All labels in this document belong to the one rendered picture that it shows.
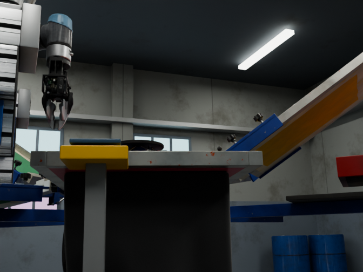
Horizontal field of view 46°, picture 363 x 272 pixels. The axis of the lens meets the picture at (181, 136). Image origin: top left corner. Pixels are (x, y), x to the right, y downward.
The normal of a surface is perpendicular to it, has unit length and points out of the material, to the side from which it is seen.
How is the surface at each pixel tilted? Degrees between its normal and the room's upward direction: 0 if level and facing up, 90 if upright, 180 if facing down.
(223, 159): 90
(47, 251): 90
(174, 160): 90
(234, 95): 90
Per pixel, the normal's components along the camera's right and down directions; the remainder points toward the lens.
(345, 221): -0.93, -0.07
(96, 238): 0.12, -0.23
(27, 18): 0.36, -0.22
